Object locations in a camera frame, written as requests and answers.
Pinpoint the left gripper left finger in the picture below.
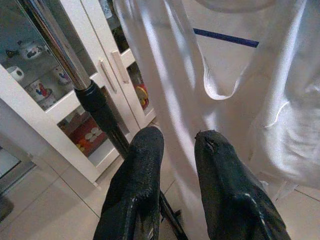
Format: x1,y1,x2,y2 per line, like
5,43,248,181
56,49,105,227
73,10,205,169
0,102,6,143
93,126,165,240

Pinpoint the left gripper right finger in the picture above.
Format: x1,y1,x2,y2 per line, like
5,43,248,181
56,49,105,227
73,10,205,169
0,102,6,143
194,129,292,240

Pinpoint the white sleeveless top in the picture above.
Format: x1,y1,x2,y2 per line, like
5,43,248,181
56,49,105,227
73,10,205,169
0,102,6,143
113,0,320,240

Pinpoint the purple plastic clothes hanger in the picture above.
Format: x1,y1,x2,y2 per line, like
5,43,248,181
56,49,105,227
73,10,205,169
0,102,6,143
193,28,260,48

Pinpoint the red flower-print box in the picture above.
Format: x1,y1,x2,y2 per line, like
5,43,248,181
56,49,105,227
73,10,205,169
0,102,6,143
58,116,108,158

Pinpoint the red yellow toy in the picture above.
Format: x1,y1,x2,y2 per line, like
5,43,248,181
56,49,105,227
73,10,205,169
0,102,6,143
134,83,150,110

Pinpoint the white colour-print mug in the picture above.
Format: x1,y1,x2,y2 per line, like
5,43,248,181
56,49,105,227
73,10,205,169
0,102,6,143
51,66,73,86

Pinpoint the rooster print mug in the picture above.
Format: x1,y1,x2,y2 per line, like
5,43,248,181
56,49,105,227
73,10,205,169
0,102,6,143
24,79,57,111

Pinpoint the white glass-door cabinet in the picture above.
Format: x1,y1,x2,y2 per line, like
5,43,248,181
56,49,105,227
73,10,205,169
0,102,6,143
0,0,161,191

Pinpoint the chrome and black clothes rack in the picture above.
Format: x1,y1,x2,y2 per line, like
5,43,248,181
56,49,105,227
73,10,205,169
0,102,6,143
17,0,188,240

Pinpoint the white black-print mug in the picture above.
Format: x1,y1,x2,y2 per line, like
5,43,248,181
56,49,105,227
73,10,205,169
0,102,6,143
6,66,25,82

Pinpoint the white patterned teapot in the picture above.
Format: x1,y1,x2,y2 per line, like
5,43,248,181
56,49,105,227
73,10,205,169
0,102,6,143
6,39,50,60

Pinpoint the clear labelled bottle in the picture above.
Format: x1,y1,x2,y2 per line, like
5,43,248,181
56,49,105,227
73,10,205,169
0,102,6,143
98,0,114,20

